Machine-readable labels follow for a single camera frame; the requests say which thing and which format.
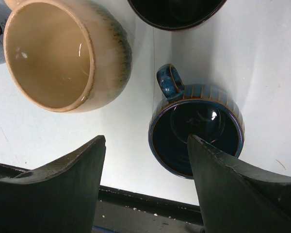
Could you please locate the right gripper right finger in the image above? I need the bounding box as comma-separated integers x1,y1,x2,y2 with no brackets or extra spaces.
188,135,291,233

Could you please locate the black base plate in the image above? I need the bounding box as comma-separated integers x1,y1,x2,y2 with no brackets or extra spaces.
0,161,207,233

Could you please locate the beige round mug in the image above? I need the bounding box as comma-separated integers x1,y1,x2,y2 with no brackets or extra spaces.
3,0,132,113

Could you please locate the dark brown mug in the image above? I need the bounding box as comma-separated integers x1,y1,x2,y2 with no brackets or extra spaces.
128,0,226,32

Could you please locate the blue ribbed mug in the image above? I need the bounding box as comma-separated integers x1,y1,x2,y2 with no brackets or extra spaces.
148,64,245,180

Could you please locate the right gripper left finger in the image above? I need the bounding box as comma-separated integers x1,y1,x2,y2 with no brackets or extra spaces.
0,135,106,233

